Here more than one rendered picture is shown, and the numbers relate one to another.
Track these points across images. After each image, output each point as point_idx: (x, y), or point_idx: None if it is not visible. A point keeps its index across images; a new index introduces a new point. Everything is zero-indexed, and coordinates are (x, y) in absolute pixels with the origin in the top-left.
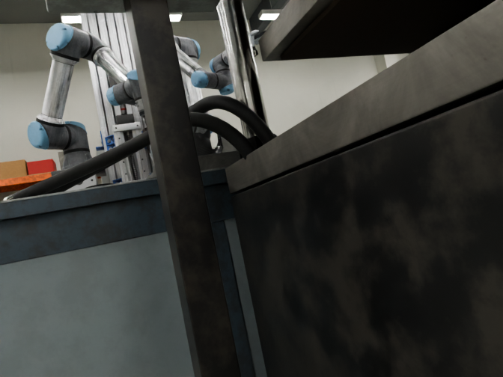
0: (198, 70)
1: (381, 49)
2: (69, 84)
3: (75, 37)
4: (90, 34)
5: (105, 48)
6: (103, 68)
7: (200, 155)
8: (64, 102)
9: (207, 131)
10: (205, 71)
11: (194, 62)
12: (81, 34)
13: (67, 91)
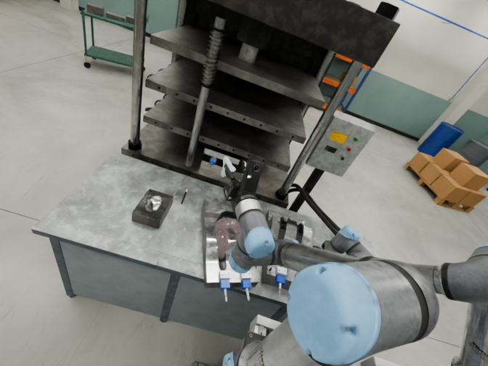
0: (294, 241)
1: None
2: (468, 318)
3: (473, 252)
4: (479, 255)
5: (443, 263)
6: None
7: (293, 217)
8: (462, 340)
9: (289, 218)
10: (284, 240)
11: (302, 245)
12: (476, 252)
13: (466, 328)
